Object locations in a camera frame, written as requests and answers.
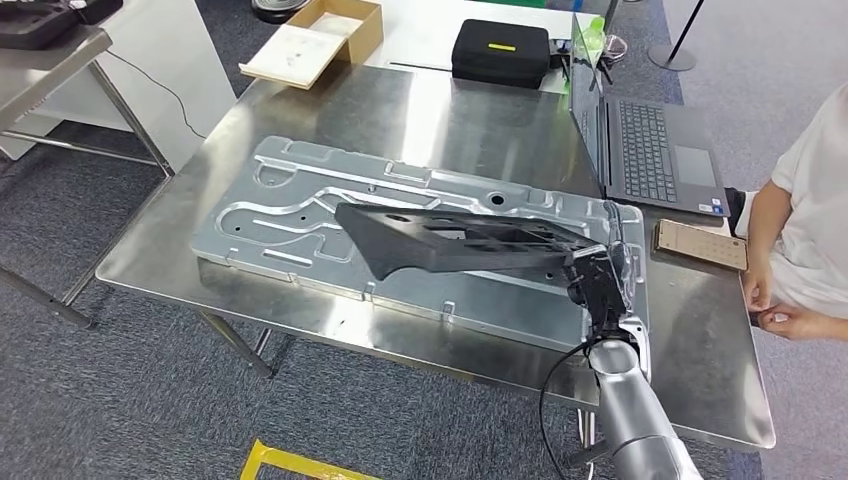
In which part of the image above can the white table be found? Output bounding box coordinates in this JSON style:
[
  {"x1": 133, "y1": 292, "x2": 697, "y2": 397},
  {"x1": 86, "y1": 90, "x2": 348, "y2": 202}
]
[{"x1": 261, "y1": 0, "x2": 604, "y2": 94}]

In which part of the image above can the cardboard box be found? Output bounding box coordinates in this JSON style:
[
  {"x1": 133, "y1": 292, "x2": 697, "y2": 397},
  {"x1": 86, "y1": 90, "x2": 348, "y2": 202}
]
[{"x1": 286, "y1": 0, "x2": 386, "y2": 66}]

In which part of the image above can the steel workbench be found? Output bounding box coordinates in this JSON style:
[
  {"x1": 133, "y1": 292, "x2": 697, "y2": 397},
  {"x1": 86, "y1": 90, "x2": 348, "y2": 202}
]
[{"x1": 95, "y1": 62, "x2": 776, "y2": 468}]

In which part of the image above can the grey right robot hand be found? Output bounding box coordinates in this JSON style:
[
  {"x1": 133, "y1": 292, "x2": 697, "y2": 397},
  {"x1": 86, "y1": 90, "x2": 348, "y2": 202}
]
[{"x1": 563, "y1": 241, "x2": 641, "y2": 339}]

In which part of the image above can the white cabinet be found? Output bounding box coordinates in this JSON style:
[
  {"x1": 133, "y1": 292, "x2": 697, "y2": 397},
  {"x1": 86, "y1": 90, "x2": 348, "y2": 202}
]
[{"x1": 33, "y1": 0, "x2": 238, "y2": 175}]

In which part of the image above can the round black floor object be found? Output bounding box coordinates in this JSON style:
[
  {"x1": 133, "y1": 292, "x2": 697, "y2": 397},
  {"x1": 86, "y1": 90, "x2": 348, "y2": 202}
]
[{"x1": 251, "y1": 0, "x2": 313, "y2": 24}]

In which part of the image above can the dark grey laptop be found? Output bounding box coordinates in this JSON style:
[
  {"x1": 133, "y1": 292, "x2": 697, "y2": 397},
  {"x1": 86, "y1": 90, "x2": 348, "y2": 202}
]
[{"x1": 568, "y1": 13, "x2": 731, "y2": 219}]

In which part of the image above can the black plastic panel part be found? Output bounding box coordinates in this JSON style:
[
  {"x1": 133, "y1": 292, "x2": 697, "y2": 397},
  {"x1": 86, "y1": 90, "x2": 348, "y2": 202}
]
[{"x1": 333, "y1": 201, "x2": 601, "y2": 283}]

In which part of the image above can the large stamped metal panel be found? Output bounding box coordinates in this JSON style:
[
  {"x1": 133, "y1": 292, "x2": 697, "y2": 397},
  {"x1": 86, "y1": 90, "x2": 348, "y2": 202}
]
[{"x1": 190, "y1": 135, "x2": 651, "y2": 356}]

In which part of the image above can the steel side table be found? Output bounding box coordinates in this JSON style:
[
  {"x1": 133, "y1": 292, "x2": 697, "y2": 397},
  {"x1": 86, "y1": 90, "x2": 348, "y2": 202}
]
[{"x1": 0, "y1": 26, "x2": 177, "y2": 331}]

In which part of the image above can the person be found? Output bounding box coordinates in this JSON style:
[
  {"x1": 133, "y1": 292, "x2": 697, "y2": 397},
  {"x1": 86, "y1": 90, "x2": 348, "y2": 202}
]
[{"x1": 741, "y1": 79, "x2": 848, "y2": 342}]

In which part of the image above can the stanchion with dark base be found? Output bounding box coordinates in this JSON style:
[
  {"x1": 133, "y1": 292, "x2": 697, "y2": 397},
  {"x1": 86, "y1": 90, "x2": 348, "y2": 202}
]
[{"x1": 647, "y1": 0, "x2": 707, "y2": 73}]

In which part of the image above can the black case with yellow label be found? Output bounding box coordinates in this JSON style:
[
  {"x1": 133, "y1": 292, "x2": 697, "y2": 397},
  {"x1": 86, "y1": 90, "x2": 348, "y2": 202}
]
[{"x1": 451, "y1": 18, "x2": 552, "y2": 91}]

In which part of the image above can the gold phone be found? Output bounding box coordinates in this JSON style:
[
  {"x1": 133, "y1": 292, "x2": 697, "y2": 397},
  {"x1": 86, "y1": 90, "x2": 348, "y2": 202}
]
[{"x1": 652, "y1": 218, "x2": 750, "y2": 273}]

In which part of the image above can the person's right hand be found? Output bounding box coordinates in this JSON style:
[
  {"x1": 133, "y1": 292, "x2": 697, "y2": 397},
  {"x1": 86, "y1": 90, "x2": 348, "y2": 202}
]
[{"x1": 741, "y1": 264, "x2": 778, "y2": 313}]

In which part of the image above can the black plastic tray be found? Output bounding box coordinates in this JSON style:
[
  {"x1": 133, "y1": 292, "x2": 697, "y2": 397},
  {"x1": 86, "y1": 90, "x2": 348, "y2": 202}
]
[
  {"x1": 0, "y1": 3, "x2": 81, "y2": 51},
  {"x1": 69, "y1": 0, "x2": 124, "y2": 26}
]

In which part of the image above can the person's left hand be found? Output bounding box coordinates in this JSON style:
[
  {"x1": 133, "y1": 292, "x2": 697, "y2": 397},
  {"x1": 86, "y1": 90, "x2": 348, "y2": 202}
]
[{"x1": 758, "y1": 303, "x2": 837, "y2": 342}]

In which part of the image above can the thin black cabinet cable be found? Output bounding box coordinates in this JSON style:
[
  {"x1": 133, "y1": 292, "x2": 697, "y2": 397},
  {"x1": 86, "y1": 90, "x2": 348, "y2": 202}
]
[{"x1": 105, "y1": 49, "x2": 207, "y2": 140}]

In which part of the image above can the silver round object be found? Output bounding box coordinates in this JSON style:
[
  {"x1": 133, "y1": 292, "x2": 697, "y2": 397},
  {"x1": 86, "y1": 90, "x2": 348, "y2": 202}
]
[{"x1": 602, "y1": 33, "x2": 631, "y2": 64}]

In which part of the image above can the green plastic bag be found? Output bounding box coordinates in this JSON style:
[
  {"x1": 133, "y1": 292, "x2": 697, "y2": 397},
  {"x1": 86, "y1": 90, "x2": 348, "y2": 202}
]
[{"x1": 582, "y1": 14, "x2": 607, "y2": 58}]

